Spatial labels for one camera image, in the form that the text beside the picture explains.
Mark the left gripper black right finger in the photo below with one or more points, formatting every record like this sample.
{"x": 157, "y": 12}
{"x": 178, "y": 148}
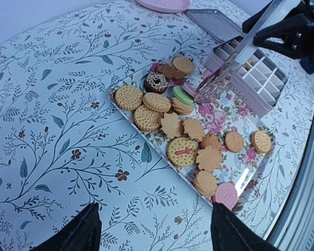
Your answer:
{"x": 230, "y": 233}

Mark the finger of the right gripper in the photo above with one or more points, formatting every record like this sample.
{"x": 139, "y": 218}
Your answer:
{"x": 281, "y": 37}

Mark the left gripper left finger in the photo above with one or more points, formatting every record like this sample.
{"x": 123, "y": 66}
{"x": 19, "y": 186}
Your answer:
{"x": 81, "y": 233}

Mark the compartment tin box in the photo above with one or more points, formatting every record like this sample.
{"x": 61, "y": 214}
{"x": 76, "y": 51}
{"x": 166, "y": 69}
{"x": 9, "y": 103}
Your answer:
{"x": 259, "y": 82}

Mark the floral cookie tray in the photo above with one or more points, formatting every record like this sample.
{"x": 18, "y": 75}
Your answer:
{"x": 206, "y": 144}

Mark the metal tongs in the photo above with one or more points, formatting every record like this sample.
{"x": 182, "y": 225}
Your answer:
{"x": 212, "y": 87}

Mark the dark blue cup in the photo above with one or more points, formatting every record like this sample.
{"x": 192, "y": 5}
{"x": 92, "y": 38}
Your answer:
{"x": 308, "y": 65}

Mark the pink round cookie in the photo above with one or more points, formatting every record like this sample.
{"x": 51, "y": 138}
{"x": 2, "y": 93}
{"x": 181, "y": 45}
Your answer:
{"x": 227, "y": 195}

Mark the metal tin lid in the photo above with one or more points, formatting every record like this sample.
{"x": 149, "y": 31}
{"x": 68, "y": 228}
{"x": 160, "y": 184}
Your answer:
{"x": 216, "y": 24}

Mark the floral tablecloth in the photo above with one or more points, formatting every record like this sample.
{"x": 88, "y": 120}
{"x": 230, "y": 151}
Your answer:
{"x": 64, "y": 145}

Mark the round cream sandwich cookie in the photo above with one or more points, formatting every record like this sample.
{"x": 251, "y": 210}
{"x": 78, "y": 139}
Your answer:
{"x": 261, "y": 142}

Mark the round biscuit top right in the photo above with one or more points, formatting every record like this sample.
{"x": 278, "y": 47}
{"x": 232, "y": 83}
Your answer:
{"x": 183, "y": 65}

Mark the pink sandwich cookie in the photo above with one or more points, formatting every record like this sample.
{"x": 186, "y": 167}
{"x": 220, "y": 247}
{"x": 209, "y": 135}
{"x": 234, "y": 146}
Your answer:
{"x": 190, "y": 90}

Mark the green sandwich cookie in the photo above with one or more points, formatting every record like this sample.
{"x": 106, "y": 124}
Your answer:
{"x": 182, "y": 95}

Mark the pink plate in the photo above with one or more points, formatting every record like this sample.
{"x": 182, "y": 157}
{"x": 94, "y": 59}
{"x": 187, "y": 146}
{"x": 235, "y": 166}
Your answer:
{"x": 165, "y": 6}

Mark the chocolate sprinkle donut cookie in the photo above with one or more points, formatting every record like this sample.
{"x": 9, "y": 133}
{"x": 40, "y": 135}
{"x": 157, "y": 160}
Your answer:
{"x": 156, "y": 83}

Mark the front aluminium rail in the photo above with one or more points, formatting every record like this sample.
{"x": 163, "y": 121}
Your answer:
{"x": 294, "y": 229}

